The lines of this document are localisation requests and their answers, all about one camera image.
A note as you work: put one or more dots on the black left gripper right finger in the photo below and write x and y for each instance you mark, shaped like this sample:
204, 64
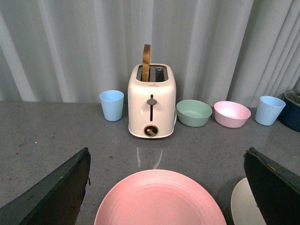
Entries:
276, 189

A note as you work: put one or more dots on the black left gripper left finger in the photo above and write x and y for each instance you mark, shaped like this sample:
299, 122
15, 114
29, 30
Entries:
56, 199

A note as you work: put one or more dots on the white plate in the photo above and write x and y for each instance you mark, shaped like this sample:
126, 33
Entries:
243, 205

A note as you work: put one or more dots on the pink plate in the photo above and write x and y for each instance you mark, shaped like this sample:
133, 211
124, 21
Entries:
158, 197

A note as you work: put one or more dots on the dark blue saucepan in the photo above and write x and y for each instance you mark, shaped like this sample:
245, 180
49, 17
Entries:
290, 115

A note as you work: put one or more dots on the light blue cup right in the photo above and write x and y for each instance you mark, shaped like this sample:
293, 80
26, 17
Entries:
268, 110

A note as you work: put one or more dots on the light blue cup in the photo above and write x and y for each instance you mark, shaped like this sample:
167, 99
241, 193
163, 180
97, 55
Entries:
268, 110
112, 104

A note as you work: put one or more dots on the pink bowl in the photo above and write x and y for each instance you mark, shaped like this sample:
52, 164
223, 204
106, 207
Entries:
231, 114

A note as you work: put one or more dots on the light blue cup left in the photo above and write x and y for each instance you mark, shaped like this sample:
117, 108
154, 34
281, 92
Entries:
112, 104

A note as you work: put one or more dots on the green bowl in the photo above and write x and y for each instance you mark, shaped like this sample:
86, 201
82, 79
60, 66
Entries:
193, 113

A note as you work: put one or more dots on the cream two-slot toaster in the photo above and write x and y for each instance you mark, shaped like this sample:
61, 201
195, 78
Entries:
152, 105

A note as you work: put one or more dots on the brown bread slice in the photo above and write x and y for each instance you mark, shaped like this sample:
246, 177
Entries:
146, 63

